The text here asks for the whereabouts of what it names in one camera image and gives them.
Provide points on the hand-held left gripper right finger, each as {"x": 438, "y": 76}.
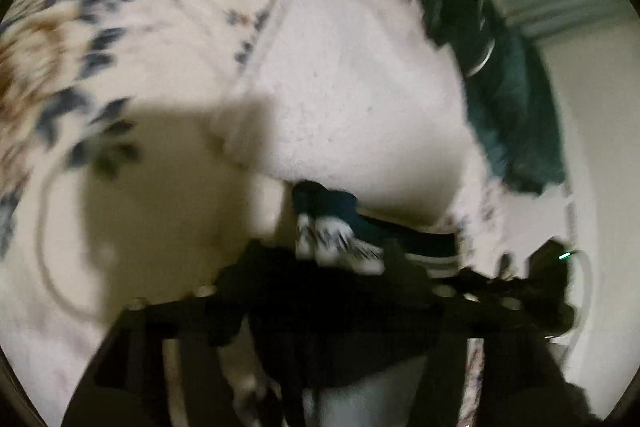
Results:
{"x": 460, "y": 347}

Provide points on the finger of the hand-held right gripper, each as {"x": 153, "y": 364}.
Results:
{"x": 500, "y": 279}

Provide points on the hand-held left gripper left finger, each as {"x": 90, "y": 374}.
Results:
{"x": 165, "y": 322}

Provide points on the black grey white striped sweater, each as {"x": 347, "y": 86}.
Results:
{"x": 320, "y": 332}

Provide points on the white bed headboard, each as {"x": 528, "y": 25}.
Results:
{"x": 582, "y": 207}

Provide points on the dark green blanket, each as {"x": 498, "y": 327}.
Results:
{"x": 515, "y": 122}

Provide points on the white folded cloth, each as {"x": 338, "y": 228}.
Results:
{"x": 360, "y": 107}

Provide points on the floral bed quilt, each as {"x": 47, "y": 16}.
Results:
{"x": 150, "y": 32}

